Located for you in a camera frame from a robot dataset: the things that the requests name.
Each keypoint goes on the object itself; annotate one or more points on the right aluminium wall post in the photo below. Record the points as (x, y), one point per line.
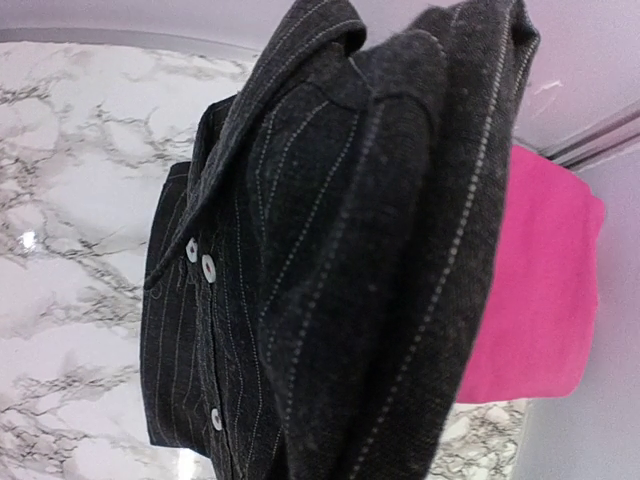
(606, 137)

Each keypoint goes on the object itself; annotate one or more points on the magenta pink trousers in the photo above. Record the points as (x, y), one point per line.
(538, 326)

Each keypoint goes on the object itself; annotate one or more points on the black striped garment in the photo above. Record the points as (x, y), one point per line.
(317, 273)

